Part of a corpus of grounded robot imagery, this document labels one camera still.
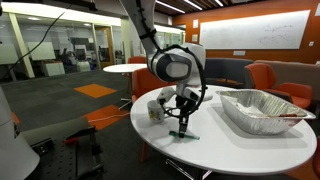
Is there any small round white table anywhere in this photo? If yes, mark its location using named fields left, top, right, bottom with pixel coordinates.
left=102, top=63, right=149, bottom=111

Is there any orange black bar clamp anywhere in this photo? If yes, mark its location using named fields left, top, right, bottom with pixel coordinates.
left=63, top=125, right=102, bottom=158

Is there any dark grey sofa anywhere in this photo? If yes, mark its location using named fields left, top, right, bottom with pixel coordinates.
left=204, top=57, right=255, bottom=89

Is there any white low cabinet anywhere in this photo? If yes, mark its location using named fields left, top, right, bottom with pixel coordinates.
left=41, top=60, right=66, bottom=77

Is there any wooden door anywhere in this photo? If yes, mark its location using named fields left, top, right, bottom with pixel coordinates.
left=94, top=25, right=115, bottom=70

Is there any beige sofa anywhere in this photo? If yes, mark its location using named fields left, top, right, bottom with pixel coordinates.
left=254, top=59, right=320, bottom=93

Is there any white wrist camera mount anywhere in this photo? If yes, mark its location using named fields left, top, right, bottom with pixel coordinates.
left=156, top=87, right=177, bottom=106

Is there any white printed cup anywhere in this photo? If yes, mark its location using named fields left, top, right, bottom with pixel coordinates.
left=146, top=99, right=167, bottom=124

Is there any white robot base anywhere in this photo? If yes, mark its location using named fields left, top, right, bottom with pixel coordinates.
left=0, top=85, right=41, bottom=180

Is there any green marker pen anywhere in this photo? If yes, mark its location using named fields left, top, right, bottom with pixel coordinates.
left=168, top=130, right=201, bottom=141

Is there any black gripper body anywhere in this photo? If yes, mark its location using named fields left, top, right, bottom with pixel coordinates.
left=175, top=83, right=195, bottom=118

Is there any plain orange chair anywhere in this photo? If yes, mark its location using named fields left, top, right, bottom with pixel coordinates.
left=131, top=67, right=178, bottom=104
left=127, top=55, right=148, bottom=65
left=311, top=135, right=320, bottom=180

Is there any black hanging cable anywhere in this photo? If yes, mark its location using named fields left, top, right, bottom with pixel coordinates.
left=0, top=11, right=67, bottom=80

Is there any large wall whiteboard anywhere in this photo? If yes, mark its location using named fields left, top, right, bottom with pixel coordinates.
left=199, top=9, right=312, bottom=51

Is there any aluminium foil tray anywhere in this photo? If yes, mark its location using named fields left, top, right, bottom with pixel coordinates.
left=215, top=88, right=317, bottom=136

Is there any large round white table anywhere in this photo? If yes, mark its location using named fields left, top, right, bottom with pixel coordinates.
left=129, top=84, right=318, bottom=180

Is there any white floor cable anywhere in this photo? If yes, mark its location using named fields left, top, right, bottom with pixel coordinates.
left=87, top=112, right=131, bottom=124

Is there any black perforated breadboard plate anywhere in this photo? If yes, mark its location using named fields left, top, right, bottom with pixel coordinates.
left=26, top=133, right=105, bottom=180

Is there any white paper napkin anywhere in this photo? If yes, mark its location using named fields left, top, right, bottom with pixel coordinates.
left=235, top=100, right=265, bottom=116

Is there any orange chair grey shell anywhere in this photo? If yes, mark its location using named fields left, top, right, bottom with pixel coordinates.
left=244, top=62, right=315, bottom=111

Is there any white office board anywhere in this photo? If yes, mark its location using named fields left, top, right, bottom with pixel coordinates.
left=26, top=41, right=57, bottom=62

